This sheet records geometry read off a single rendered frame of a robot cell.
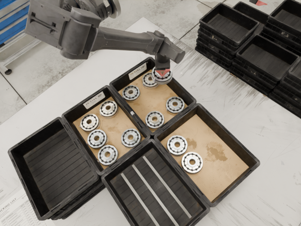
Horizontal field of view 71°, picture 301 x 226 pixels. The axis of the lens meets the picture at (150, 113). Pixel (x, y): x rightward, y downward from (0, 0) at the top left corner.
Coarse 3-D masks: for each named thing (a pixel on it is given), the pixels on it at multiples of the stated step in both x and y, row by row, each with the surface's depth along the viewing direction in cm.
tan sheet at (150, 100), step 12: (132, 84) 128; (144, 96) 123; (156, 96) 123; (168, 96) 122; (132, 108) 121; (144, 108) 120; (156, 108) 119; (144, 120) 117; (156, 120) 116; (168, 120) 116
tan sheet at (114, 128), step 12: (96, 108) 122; (120, 108) 121; (108, 120) 118; (120, 120) 118; (84, 132) 116; (108, 132) 115; (120, 132) 115; (108, 144) 112; (120, 144) 112; (96, 156) 110; (108, 156) 109; (120, 156) 109
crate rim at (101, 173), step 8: (104, 88) 116; (88, 96) 114; (80, 104) 113; (64, 112) 111; (128, 112) 108; (64, 120) 109; (136, 120) 106; (144, 128) 104; (80, 144) 103; (128, 152) 99; (120, 160) 98; (96, 168) 97
